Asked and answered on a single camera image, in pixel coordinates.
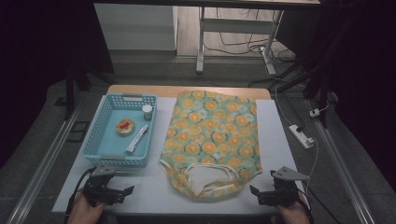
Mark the white power strip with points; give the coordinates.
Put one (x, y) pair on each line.
(300, 137)

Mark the black floor bracket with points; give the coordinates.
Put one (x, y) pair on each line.
(79, 131)

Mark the white table mat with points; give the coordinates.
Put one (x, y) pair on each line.
(275, 140)

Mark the black metal stand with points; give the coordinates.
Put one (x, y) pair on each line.
(70, 93)
(320, 87)

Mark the person's left hand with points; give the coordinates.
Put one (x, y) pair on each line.
(84, 213)

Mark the black curtain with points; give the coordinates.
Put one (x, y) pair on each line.
(367, 77)
(34, 46)

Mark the small white adapter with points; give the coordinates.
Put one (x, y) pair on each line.
(314, 113)

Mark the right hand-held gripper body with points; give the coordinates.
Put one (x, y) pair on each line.
(285, 193)

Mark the aluminium floor rail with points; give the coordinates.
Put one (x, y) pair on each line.
(43, 161)
(339, 168)

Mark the person's right hand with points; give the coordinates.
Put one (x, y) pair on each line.
(295, 216)

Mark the white desk frame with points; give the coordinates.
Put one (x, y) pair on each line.
(236, 25)

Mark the small white-capped bottle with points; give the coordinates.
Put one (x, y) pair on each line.
(147, 112)

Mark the light blue plastic basket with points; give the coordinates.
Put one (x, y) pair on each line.
(109, 144)

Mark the orange print fabric bag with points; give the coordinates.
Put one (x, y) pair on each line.
(211, 133)

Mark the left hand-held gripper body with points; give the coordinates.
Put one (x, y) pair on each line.
(99, 186)

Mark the white cabinet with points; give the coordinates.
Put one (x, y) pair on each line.
(134, 28)

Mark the white tube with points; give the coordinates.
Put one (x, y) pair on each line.
(137, 139)

